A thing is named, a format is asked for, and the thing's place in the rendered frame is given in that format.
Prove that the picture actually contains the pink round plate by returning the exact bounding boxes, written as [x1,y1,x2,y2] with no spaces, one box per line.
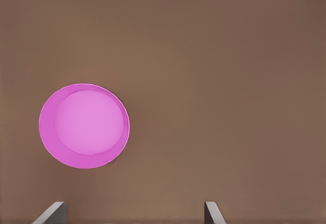
[38,82,130,170]

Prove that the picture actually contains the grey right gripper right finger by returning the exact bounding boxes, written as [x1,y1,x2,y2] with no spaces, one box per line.
[204,201,226,224]

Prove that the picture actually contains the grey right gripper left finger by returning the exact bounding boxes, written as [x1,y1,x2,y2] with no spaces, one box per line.
[32,201,67,224]

